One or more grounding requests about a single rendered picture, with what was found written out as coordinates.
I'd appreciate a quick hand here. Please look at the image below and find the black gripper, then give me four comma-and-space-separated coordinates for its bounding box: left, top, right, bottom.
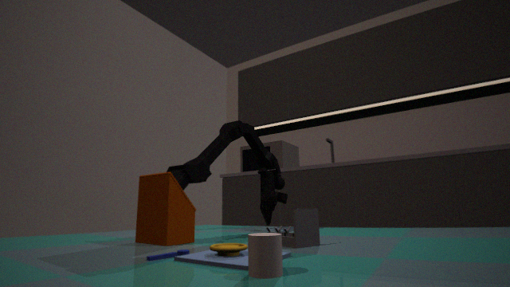
260, 184, 277, 226

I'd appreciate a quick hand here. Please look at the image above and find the blue-grey rectangular mat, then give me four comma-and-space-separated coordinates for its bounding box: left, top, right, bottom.
174, 249, 249, 270

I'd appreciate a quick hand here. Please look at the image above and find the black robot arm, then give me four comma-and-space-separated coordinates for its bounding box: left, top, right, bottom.
167, 120, 285, 190

